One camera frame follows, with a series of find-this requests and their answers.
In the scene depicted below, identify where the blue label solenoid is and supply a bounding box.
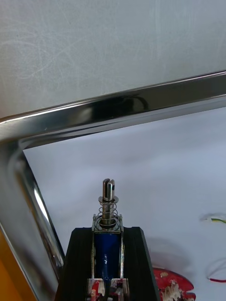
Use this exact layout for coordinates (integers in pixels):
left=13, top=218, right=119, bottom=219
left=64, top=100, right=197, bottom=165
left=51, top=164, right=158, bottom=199
left=90, top=178, right=125, bottom=301

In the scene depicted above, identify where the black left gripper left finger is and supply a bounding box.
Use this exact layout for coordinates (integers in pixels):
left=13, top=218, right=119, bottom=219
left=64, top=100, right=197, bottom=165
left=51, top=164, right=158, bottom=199
left=55, top=227, right=93, bottom=301

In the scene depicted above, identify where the white sheet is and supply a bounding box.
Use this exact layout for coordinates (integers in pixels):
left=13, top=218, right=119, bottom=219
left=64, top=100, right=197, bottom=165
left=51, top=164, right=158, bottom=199
left=23, top=107, right=226, bottom=301

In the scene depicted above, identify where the red green-yellow wire harness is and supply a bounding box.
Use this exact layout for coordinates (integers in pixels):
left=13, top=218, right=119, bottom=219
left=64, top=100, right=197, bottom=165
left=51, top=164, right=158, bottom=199
left=200, top=212, right=226, bottom=284

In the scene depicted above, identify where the round red circuit board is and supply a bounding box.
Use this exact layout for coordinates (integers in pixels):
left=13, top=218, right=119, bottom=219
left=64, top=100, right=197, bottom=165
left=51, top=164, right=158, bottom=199
left=87, top=268, right=196, bottom=301

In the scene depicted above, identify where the yellow-orange plastic bin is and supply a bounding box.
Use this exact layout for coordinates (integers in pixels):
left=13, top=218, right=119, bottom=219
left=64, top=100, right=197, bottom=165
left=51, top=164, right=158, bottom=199
left=0, top=229, right=37, bottom=301

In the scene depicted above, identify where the steel tray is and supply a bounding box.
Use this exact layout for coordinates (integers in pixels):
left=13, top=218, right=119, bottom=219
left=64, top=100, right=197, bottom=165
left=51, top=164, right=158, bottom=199
left=0, top=70, right=226, bottom=301

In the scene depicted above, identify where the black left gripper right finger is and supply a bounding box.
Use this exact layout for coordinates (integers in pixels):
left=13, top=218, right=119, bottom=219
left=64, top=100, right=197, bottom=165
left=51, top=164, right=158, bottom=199
left=123, top=227, right=161, bottom=301

